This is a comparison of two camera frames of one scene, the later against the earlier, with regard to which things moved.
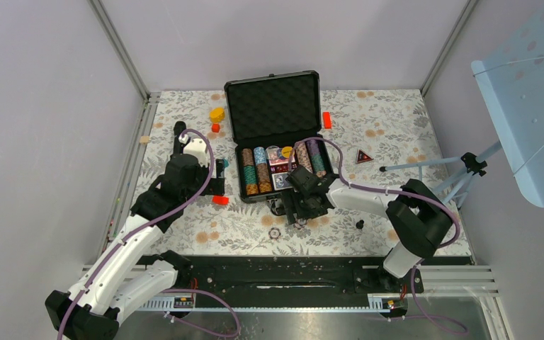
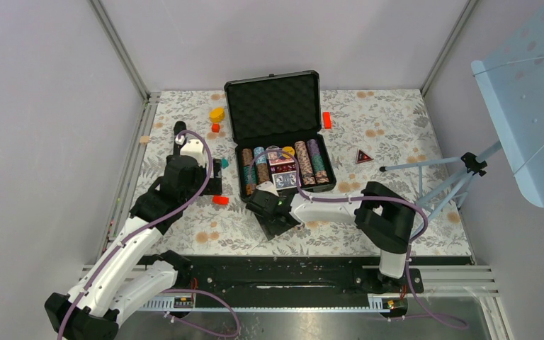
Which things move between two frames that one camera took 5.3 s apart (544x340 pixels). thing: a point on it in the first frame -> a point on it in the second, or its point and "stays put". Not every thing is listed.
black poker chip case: [276, 121] stays put
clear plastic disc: [273, 152] stays put
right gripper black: [290, 198] -> [270, 230]
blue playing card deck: [282, 180] stays put
